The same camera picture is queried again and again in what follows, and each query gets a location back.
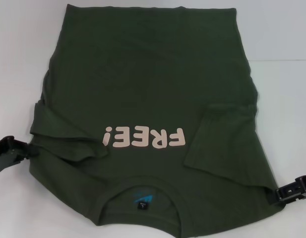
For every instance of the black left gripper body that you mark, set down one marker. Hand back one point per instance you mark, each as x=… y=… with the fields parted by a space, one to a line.
x=6 y=153

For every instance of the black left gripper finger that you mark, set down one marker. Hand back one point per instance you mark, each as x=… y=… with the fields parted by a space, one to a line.
x=30 y=150

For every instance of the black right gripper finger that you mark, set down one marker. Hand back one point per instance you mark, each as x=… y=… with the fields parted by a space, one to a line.
x=289 y=193

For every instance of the dark green FREE t-shirt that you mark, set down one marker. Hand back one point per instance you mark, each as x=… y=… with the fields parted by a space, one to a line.
x=147 y=86

